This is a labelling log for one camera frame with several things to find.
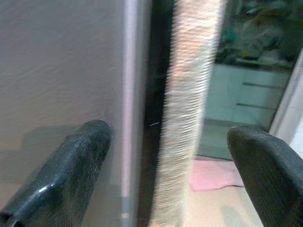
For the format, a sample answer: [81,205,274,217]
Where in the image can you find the pale cabinet with dark handles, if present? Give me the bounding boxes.
[196,63,292,161]

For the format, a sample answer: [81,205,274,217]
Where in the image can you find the pink floor mat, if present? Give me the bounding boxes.
[189,156,244,192]

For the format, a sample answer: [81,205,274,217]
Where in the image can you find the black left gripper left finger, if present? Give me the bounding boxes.
[0,120,112,227]

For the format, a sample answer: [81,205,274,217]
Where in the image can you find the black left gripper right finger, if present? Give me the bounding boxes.
[226,127,303,227]

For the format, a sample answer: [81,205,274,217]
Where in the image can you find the white door frame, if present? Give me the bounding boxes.
[269,48,303,153]

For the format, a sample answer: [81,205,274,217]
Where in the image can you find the grey panel with silver edge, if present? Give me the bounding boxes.
[0,0,152,227]

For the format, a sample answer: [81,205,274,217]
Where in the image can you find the beige fuzzy hanging strip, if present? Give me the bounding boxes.
[149,0,225,227]

